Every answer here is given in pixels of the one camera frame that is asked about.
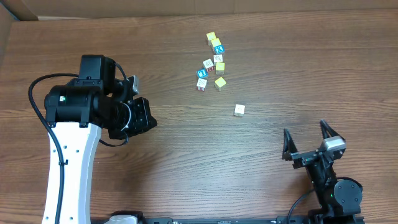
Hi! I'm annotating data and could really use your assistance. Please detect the plain white wooden block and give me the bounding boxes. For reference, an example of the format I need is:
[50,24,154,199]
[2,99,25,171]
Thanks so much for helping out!
[234,104,245,117]

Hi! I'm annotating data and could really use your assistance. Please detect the blue X block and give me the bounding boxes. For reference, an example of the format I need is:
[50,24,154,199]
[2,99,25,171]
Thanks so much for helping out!
[213,45,225,55]

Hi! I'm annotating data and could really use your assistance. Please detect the cardboard box wall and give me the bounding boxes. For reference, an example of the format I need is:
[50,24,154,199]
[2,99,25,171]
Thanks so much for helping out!
[1,0,397,21]

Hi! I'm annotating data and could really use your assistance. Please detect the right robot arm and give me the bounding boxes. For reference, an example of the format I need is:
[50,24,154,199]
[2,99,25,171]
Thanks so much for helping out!
[282,120,363,223]

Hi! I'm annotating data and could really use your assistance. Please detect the white block red side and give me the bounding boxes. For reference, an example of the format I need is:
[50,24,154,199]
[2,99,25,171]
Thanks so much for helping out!
[203,58,215,73]

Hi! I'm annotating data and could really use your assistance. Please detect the white patterned block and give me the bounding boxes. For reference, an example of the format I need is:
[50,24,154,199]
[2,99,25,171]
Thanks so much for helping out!
[213,54,223,65]

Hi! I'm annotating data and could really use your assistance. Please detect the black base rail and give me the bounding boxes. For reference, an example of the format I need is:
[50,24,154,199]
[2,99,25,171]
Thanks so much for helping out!
[91,210,365,224]

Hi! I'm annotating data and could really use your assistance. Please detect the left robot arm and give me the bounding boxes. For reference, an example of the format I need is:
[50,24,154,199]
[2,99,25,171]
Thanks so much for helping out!
[42,55,157,223]

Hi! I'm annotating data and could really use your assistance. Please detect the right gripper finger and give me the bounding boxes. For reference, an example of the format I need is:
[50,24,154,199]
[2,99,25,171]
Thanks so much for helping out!
[320,119,341,139]
[282,129,298,161]

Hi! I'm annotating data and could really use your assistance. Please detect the blue pictogram block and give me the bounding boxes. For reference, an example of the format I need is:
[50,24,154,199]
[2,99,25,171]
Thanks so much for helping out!
[197,69,208,79]

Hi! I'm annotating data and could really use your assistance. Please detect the white block red letters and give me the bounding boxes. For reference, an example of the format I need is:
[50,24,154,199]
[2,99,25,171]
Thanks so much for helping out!
[197,78,208,91]

